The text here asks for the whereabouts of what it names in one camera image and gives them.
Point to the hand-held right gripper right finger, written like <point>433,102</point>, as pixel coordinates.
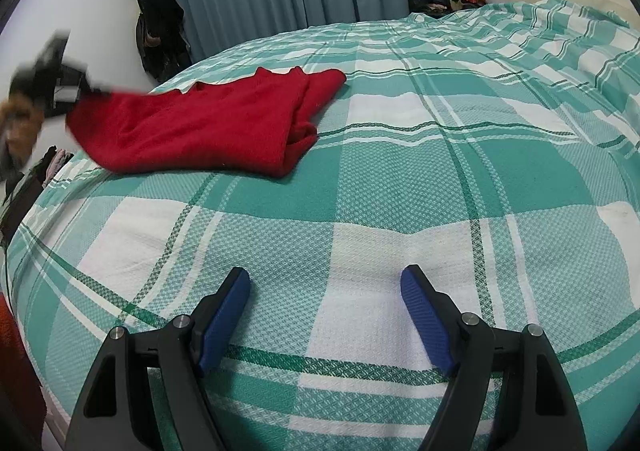
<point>425,316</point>

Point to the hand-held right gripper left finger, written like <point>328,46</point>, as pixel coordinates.
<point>225,316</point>

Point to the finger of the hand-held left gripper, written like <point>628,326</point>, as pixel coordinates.
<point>98,88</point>

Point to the red knit sweater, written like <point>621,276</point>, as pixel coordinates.
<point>200,131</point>

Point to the person's left forearm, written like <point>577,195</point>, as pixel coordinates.
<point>17,131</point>

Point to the pink and dark clothes heap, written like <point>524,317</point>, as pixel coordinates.
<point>55,163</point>

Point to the black hanging coat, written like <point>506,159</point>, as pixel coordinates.
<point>160,31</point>

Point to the green white plaid blanket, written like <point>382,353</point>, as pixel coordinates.
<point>400,181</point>

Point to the red cloth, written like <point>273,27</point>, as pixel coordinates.
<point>20,371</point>

